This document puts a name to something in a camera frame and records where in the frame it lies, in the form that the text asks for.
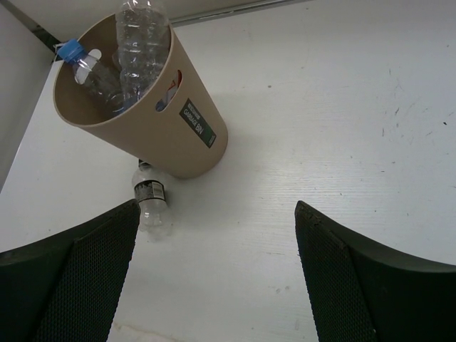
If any white-blue label plastic bottle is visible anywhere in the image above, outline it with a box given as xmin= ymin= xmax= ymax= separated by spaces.
xmin=155 ymin=70 xmax=182 ymax=112

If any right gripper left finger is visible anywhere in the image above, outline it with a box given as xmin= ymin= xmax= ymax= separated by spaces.
xmin=1 ymin=199 xmax=139 ymax=341

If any blue-label blue-cap plastic bottle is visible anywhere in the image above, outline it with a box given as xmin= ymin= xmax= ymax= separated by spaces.
xmin=57 ymin=39 xmax=124 ymax=118

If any aluminium frame rail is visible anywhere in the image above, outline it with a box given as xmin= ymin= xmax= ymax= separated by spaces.
xmin=6 ymin=0 xmax=314 ymax=65

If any clear white-cap plastic bottle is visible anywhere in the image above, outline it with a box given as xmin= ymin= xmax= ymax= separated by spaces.
xmin=115 ymin=1 xmax=171 ymax=110

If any black-label plastic bottle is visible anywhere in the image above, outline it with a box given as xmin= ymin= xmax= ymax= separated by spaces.
xmin=132 ymin=160 xmax=172 ymax=241

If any brown paper bin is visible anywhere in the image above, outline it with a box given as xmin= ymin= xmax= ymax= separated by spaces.
xmin=53 ymin=8 xmax=228 ymax=179

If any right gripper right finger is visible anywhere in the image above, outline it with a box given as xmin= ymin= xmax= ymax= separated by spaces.
xmin=294 ymin=201 xmax=455 ymax=341

